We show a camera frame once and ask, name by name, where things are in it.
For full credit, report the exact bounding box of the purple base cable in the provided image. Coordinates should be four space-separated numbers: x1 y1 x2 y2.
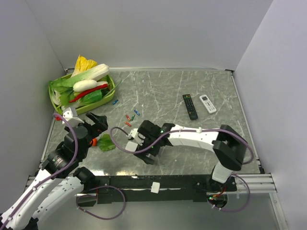
207 173 251 213
76 184 127 220

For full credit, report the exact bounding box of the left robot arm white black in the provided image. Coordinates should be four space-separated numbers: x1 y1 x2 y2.
0 110 108 230

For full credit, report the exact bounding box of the white air conditioner remote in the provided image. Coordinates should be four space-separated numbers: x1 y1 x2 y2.
199 94 217 114

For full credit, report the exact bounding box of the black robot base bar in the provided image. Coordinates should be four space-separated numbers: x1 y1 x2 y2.
83 174 237 204

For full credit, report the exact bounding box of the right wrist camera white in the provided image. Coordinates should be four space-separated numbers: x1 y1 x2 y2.
125 128 145 152

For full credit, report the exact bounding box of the orange carrot toy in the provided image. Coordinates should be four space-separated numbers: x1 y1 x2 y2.
90 133 116 152

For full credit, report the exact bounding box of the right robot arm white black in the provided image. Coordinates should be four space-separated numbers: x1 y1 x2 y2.
130 120 247 191

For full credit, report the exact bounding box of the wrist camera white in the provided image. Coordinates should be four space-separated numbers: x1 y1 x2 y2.
53 107 84 127
125 128 145 152

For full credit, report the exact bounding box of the white radish toy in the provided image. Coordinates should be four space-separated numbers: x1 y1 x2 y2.
73 80 97 92

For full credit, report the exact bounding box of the aluminium frame rail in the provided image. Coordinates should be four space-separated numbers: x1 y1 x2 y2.
12 112 278 230

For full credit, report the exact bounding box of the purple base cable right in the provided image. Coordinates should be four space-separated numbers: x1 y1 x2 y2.
207 173 251 213

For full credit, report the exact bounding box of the napa cabbage toy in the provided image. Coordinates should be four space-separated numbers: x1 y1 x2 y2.
71 55 109 81

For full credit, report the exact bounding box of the red chili pepper toy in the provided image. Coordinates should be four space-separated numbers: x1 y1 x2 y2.
69 84 108 103

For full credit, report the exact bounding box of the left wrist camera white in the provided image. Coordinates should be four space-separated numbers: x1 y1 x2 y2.
53 107 84 127

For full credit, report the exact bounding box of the green plastic basket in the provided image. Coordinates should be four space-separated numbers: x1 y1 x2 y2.
48 73 118 115

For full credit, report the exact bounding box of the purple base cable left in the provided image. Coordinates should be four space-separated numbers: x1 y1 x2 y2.
76 184 127 220

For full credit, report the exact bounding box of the white battery cover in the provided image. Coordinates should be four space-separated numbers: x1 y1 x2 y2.
151 182 160 194

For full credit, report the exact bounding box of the green leafy vegetable toy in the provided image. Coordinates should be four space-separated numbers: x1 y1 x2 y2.
54 79 107 105

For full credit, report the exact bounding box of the black TV remote control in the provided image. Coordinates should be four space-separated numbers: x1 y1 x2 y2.
182 94 198 120

